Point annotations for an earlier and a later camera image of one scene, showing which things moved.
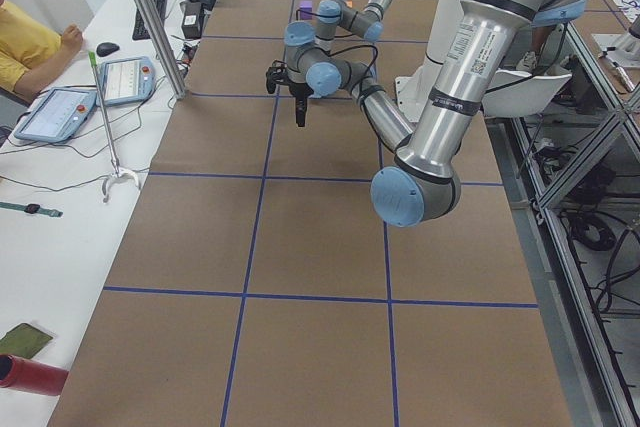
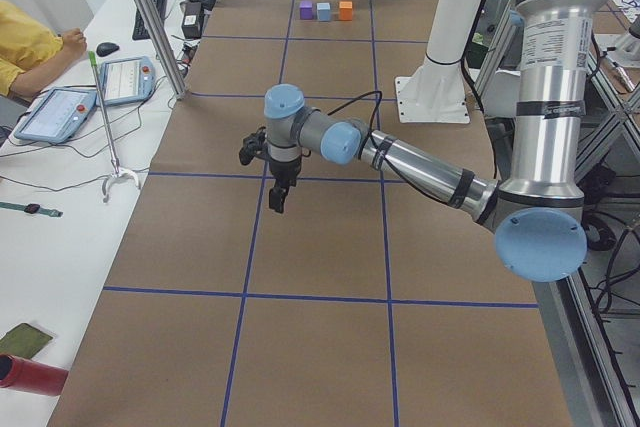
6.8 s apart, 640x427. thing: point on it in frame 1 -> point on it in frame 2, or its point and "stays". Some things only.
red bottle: [26, 374] stays
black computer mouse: [106, 48] stays
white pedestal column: [415, 87] stays
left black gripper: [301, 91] -> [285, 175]
